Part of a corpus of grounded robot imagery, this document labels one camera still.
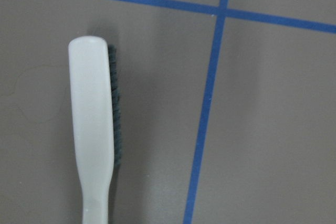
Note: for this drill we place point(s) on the beige hand brush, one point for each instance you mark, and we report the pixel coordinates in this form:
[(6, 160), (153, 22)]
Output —
[(96, 122)]

